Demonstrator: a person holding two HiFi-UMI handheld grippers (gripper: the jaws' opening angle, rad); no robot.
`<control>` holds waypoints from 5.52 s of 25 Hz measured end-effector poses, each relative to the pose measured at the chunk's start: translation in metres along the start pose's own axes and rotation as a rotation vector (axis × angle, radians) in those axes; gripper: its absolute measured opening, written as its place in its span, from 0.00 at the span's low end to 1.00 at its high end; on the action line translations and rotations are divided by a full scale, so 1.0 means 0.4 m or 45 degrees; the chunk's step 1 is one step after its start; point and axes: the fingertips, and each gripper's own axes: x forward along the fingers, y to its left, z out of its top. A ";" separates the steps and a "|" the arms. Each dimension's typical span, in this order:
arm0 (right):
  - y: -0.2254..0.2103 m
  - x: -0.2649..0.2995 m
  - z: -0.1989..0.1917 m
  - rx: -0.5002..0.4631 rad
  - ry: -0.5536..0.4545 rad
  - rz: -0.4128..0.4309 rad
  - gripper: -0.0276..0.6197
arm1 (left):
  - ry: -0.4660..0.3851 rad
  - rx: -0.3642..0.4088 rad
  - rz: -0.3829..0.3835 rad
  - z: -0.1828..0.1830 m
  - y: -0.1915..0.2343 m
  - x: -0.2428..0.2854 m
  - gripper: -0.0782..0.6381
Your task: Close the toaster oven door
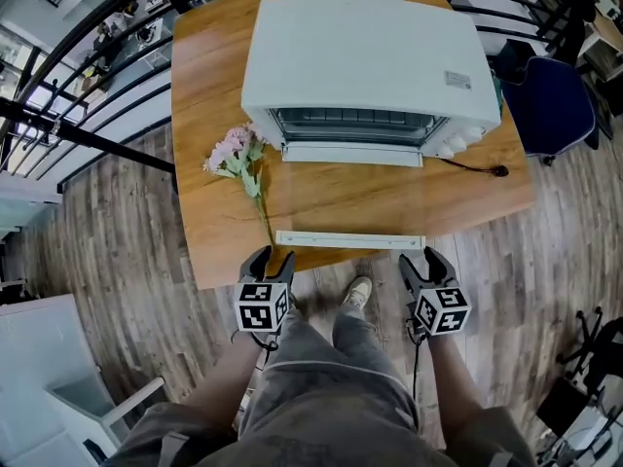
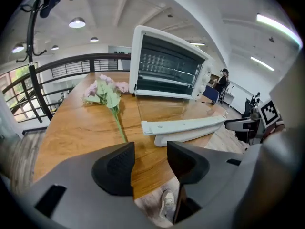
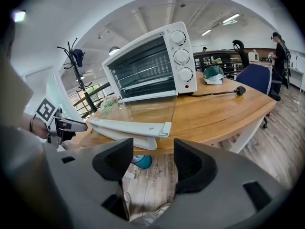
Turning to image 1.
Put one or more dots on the person's olive shirt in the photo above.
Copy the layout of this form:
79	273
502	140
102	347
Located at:
146	436

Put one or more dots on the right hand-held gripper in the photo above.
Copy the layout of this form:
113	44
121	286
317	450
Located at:
443	312

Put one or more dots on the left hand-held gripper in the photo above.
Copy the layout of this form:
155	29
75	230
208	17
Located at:
255	309

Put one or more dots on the pink artificial flowers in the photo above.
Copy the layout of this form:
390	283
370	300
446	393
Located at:
241	156

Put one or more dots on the person's beige shoe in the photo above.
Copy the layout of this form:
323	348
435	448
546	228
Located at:
356	292

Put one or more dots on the blue chair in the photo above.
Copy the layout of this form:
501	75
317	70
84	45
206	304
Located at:
550	105

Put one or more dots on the person's left forearm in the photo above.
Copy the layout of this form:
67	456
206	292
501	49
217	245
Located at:
219	382

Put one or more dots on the white glass oven door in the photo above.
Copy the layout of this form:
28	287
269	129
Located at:
350	239

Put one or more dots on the person's grey trousers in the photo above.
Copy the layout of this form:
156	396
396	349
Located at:
321	397

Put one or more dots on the person's right forearm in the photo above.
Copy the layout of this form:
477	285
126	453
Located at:
457	372

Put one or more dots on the white oven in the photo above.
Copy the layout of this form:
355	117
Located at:
360	56

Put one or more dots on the white cabinet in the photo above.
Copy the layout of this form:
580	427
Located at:
44	382

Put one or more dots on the black box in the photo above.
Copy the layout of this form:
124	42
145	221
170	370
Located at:
564	406

